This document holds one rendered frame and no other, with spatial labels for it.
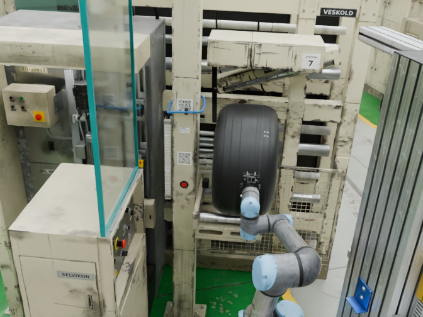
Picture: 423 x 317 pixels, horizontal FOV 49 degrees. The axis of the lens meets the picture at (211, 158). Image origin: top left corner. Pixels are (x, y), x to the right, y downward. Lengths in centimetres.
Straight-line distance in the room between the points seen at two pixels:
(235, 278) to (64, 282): 178
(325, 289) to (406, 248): 215
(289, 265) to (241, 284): 190
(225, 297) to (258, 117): 151
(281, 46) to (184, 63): 53
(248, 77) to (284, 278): 138
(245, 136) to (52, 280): 106
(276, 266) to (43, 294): 98
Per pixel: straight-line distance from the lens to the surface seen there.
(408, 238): 145
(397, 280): 154
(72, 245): 188
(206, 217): 253
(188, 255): 279
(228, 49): 249
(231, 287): 346
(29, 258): 199
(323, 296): 352
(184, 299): 303
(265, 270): 159
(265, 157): 222
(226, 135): 225
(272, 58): 250
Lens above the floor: 235
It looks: 27 degrees down
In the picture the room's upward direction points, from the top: 2 degrees clockwise
